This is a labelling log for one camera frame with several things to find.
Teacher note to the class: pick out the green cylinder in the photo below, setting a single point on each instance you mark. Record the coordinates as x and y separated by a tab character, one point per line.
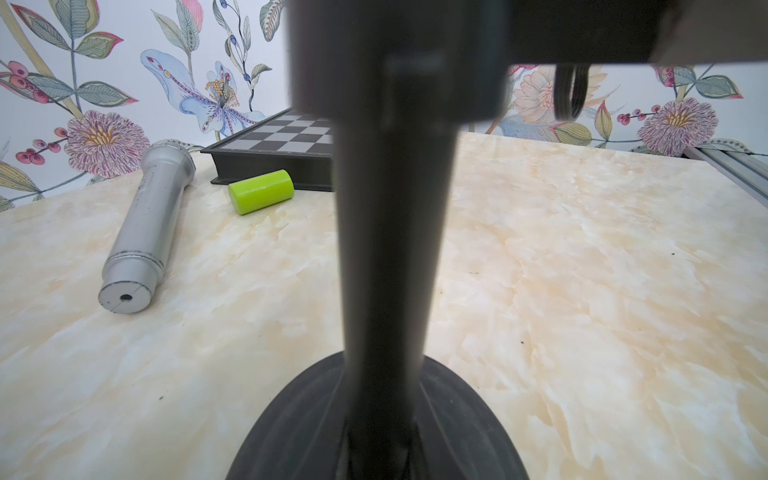
262	191

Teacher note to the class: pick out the silver microphone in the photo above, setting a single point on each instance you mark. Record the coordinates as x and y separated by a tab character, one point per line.
136	264

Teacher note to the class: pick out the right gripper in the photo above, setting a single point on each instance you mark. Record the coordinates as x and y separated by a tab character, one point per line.
573	35

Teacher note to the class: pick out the black checkered chess box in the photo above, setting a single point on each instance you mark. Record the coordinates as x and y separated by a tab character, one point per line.
297	143

